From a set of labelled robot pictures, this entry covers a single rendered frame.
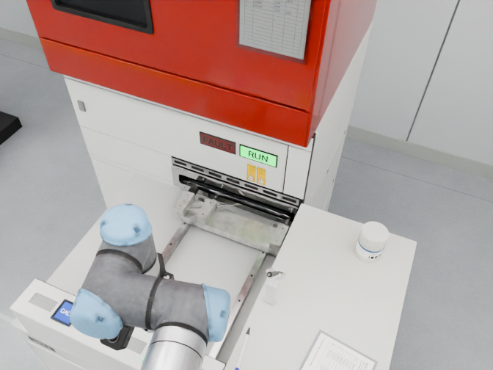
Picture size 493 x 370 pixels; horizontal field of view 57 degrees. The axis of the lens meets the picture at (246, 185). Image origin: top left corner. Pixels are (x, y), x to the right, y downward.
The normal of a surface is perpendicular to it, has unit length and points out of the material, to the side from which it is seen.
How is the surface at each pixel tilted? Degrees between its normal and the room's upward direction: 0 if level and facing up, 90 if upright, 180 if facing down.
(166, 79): 90
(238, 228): 0
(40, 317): 0
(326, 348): 0
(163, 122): 90
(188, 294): 12
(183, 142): 90
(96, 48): 90
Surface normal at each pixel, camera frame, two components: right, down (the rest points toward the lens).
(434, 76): -0.40, 0.67
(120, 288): 0.00, -0.52
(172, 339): -0.02, -0.77
